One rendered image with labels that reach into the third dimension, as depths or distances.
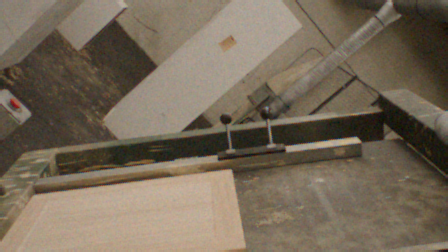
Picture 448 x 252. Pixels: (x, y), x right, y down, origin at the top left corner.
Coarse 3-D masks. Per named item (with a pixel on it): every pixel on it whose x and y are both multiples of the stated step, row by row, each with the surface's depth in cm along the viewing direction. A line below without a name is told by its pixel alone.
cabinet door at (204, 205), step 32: (64, 192) 147; (96, 192) 144; (128, 192) 142; (160, 192) 140; (192, 192) 137; (224, 192) 134; (32, 224) 129; (64, 224) 128; (96, 224) 126; (128, 224) 124; (160, 224) 122; (192, 224) 120; (224, 224) 118
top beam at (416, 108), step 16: (384, 96) 173; (400, 96) 170; (416, 96) 168; (400, 112) 159; (416, 112) 152; (432, 112) 150; (400, 128) 161; (416, 128) 148; (432, 128) 138; (416, 144) 149; (432, 144) 138; (432, 160) 140
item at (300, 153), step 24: (312, 144) 154; (336, 144) 152; (360, 144) 151; (120, 168) 154; (144, 168) 151; (168, 168) 150; (192, 168) 150; (216, 168) 151; (240, 168) 151; (48, 192) 150
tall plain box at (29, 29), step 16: (0, 0) 332; (16, 0) 333; (32, 0) 333; (48, 0) 333; (64, 0) 352; (80, 0) 401; (0, 16) 335; (16, 16) 335; (32, 16) 336; (48, 16) 356; (64, 16) 407; (0, 32) 338; (16, 32) 338; (32, 32) 360; (48, 32) 413; (0, 48) 340; (16, 48) 364; (32, 48) 418; (0, 64) 369
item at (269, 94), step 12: (312, 48) 736; (312, 60) 716; (288, 72) 713; (300, 72) 706; (264, 84) 720; (276, 84) 710; (288, 84) 704; (252, 96) 719; (264, 96) 705; (276, 96) 703; (240, 108) 725; (252, 108) 704; (276, 108) 684; (288, 108) 690; (240, 120) 710; (252, 120) 629; (264, 120) 688
